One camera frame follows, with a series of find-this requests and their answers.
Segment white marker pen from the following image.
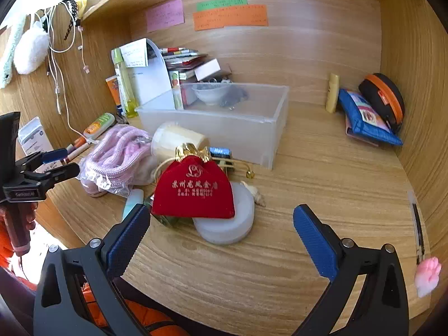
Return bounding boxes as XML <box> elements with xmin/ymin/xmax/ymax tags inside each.
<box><xmin>62</xmin><ymin>143</ymin><xmax>92</xmax><ymax>164</ymax></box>

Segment fruit print box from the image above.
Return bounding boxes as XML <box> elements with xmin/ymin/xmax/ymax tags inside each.
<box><xmin>168</xmin><ymin>70</ymin><xmax>184</xmax><ymax>110</ymax></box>

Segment blue zip pouch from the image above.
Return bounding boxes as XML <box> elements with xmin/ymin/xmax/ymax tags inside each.
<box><xmin>338</xmin><ymin>88</ymin><xmax>404</xmax><ymax>146</ymax></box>

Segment light blue tube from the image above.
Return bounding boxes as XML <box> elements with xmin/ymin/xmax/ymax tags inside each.
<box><xmin>122</xmin><ymin>188</ymin><xmax>145</xmax><ymax>223</ymax></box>

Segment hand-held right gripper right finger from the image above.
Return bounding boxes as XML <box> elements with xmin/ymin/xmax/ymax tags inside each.
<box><xmin>292</xmin><ymin>204</ymin><xmax>410</xmax><ymax>336</ymax></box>

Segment black pen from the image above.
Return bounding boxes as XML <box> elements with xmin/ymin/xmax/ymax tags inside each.
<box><xmin>408</xmin><ymin>191</ymin><xmax>426</xmax><ymax>267</ymax></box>

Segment pink wallet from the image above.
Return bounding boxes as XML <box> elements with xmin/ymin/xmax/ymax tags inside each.
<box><xmin>345</xmin><ymin>115</ymin><xmax>380</xmax><ymax>147</ymax></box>

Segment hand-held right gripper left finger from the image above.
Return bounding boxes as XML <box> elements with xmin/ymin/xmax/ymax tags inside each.
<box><xmin>33</xmin><ymin>204</ymin><xmax>155</xmax><ymax>336</ymax></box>

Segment green paper note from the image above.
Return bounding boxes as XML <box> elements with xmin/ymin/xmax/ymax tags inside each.
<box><xmin>196</xmin><ymin>0</ymin><xmax>248</xmax><ymax>12</ymax></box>

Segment orange paper note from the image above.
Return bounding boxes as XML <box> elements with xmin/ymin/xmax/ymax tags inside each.
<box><xmin>192</xmin><ymin>4</ymin><xmax>269</xmax><ymax>31</ymax></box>

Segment yellow-green spray bottle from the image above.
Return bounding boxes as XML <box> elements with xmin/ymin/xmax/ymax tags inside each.
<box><xmin>111</xmin><ymin>47</ymin><xmax>137</xmax><ymax>119</ymax></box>

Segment white fluffy pouch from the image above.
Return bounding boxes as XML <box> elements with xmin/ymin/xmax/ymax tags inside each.
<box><xmin>13</xmin><ymin>21</ymin><xmax>50</xmax><ymax>75</ymax></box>

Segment stack of booklets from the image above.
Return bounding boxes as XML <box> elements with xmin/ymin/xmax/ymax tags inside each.
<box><xmin>159</xmin><ymin>46</ymin><xmax>208</xmax><ymax>74</ymax></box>

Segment dark grey object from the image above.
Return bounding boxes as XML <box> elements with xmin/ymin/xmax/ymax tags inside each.
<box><xmin>220</xmin><ymin>87</ymin><xmax>248</xmax><ymax>108</ymax></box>

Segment small gold bell charm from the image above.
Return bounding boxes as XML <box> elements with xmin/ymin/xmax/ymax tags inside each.
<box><xmin>210</xmin><ymin>159</ymin><xmax>257</xmax><ymax>180</ymax></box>

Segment white tissue packet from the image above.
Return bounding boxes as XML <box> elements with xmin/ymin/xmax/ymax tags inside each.
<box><xmin>17</xmin><ymin>116</ymin><xmax>55</xmax><ymax>174</ymax></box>

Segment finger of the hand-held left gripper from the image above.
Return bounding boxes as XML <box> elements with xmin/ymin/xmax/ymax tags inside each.
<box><xmin>19</xmin><ymin>163</ymin><xmax>81</xmax><ymax>191</ymax></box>
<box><xmin>14</xmin><ymin>148</ymin><xmax>69</xmax><ymax>174</ymax></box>

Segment red velvet pouch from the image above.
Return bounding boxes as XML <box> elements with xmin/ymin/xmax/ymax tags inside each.
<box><xmin>151</xmin><ymin>143</ymin><xmax>236</xmax><ymax>219</ymax></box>

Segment cream round jar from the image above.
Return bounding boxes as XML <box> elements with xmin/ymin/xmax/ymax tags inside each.
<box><xmin>150</xmin><ymin>121</ymin><xmax>210</xmax><ymax>165</ymax></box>

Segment white charging cable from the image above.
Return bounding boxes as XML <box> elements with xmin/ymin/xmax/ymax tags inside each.
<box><xmin>33</xmin><ymin>2</ymin><xmax>88</xmax><ymax>141</ymax></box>

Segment small glass jar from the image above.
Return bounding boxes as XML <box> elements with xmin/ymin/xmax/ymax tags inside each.
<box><xmin>143</xmin><ymin>198</ymin><xmax>183</xmax><ymax>230</ymax></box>

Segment small white box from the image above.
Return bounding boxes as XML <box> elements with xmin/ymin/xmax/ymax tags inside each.
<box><xmin>194</xmin><ymin>58</ymin><xmax>222</xmax><ymax>82</ymax></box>

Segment black chain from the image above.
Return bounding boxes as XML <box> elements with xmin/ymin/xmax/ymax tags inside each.
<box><xmin>63</xmin><ymin>0</ymin><xmax>83</xmax><ymax>41</ymax></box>

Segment pink paw toy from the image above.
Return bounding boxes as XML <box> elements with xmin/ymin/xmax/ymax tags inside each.
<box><xmin>414</xmin><ymin>256</ymin><xmax>441</xmax><ymax>298</ymax></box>

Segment small seashell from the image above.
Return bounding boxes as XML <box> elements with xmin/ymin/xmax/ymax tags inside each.
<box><xmin>241</xmin><ymin>181</ymin><xmax>267</xmax><ymax>208</ymax></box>

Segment pink knit item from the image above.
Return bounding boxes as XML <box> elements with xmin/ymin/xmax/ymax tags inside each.
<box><xmin>76</xmin><ymin>125</ymin><xmax>158</xmax><ymax>198</ymax></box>

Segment light green fluffy cloth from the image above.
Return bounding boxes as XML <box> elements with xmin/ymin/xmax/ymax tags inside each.
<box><xmin>0</xmin><ymin>12</ymin><xmax>29</xmax><ymax>89</ymax></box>

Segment person's orange clothing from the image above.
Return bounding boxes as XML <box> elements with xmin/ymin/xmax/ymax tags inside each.
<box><xmin>80</xmin><ymin>280</ymin><xmax>190</xmax><ymax>336</ymax></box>

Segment person's left hand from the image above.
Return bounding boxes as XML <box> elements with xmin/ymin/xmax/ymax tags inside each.
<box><xmin>0</xmin><ymin>201</ymin><xmax>36</xmax><ymax>257</ymax></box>

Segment clear plastic storage box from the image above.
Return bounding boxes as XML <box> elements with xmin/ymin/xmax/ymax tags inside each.
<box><xmin>136</xmin><ymin>82</ymin><xmax>290</xmax><ymax>171</ymax></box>

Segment wooden desktop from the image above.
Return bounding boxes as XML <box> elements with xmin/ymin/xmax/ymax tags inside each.
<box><xmin>35</xmin><ymin>100</ymin><xmax>431</xmax><ymax>326</ymax></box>

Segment pink paper note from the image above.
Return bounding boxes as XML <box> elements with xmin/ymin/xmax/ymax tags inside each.
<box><xmin>145</xmin><ymin>0</ymin><xmax>185</xmax><ymax>33</ymax></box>

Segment black orange round case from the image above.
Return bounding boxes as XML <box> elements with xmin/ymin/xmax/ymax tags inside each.
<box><xmin>358</xmin><ymin>73</ymin><xmax>406</xmax><ymax>134</ymax></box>

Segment orange sunscreen tube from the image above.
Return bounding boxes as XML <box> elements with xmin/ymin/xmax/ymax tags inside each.
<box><xmin>106</xmin><ymin>76</ymin><xmax>123</xmax><ymax>114</ymax></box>

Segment printed paper slip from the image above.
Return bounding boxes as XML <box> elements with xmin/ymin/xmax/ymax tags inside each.
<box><xmin>120</xmin><ymin>39</ymin><xmax>148</xmax><ymax>68</ymax></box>

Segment green orange plastic bottle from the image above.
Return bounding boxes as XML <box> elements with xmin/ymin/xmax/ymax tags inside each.
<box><xmin>83</xmin><ymin>113</ymin><xmax>116</xmax><ymax>140</ymax></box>

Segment white round case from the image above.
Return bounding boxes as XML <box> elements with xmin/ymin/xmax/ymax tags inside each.
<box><xmin>192</xmin><ymin>182</ymin><xmax>255</xmax><ymax>246</ymax></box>

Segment white bowl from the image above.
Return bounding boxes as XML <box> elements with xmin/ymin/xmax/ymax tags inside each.
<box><xmin>192</xmin><ymin>83</ymin><xmax>228</xmax><ymax>106</ymax></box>

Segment white paper sheet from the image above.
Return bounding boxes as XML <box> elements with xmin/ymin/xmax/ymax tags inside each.
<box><xmin>131</xmin><ymin>38</ymin><xmax>176</xmax><ymax>111</ymax></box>

